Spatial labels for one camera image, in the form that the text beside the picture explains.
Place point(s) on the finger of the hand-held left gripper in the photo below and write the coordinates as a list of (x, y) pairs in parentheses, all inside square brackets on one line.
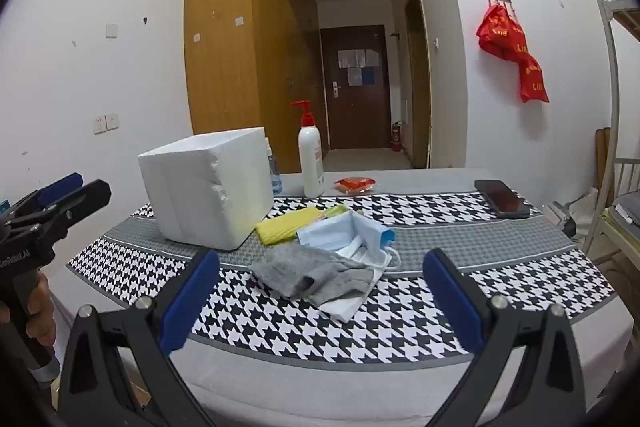
[(87, 199), (60, 189)]

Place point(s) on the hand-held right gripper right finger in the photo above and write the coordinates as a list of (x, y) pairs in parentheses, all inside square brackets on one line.
[(452, 299)]

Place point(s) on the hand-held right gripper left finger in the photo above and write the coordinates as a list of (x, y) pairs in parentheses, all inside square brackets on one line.
[(192, 294)]

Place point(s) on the blue face mask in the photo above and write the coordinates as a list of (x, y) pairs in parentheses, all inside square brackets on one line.
[(372, 237), (325, 234)]

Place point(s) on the white foam box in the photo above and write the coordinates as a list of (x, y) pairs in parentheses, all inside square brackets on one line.
[(200, 187)]

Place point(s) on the white tissue cloth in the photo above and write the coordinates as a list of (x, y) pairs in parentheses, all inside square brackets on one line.
[(345, 307)]

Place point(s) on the grey sock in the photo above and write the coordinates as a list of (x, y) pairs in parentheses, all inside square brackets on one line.
[(300, 272)]

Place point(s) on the green snack packet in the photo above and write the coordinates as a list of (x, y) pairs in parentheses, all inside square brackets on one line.
[(334, 211)]

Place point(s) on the person's left hand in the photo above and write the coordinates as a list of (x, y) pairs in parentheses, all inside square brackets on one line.
[(42, 312)]

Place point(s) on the black smartphone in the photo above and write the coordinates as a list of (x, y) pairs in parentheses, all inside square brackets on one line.
[(502, 199)]

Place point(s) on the houndstooth tablecloth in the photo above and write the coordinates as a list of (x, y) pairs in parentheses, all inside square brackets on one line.
[(300, 327)]

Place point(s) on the blue spray bottle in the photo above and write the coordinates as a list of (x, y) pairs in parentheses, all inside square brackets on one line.
[(275, 177)]

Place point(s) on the red snack packet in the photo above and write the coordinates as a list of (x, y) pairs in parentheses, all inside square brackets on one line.
[(355, 184)]

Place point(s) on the white plastic bag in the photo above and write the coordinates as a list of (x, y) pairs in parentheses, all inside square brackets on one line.
[(582, 212)]

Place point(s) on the red fire extinguisher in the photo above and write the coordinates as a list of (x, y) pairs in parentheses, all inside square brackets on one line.
[(397, 139)]

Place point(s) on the white pump bottle red cap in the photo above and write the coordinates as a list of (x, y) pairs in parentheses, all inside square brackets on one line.
[(311, 157)]

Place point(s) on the wooden wardrobe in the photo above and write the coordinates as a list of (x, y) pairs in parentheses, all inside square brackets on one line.
[(225, 57)]

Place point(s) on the dark brown door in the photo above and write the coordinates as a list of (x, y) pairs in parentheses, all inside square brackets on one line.
[(370, 117)]

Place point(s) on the wooden planks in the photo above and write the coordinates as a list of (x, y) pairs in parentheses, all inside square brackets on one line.
[(602, 162)]

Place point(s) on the light wooden side door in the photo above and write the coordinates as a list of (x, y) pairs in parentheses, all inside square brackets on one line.
[(419, 82)]

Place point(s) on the papers on door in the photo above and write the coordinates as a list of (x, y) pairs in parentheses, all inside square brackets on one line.
[(355, 64)]

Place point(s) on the red plastic bags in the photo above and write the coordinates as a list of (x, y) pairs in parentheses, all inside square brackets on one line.
[(505, 37)]

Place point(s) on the wall power socket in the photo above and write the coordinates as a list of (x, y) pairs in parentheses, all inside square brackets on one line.
[(106, 123)]

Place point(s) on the wall light switch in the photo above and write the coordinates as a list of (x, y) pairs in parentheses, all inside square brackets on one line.
[(111, 30)]

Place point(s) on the metal bunk bed frame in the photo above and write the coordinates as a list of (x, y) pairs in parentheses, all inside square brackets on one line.
[(607, 72)]

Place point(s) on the wall hook rack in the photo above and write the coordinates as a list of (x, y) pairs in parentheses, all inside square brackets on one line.
[(500, 0)]

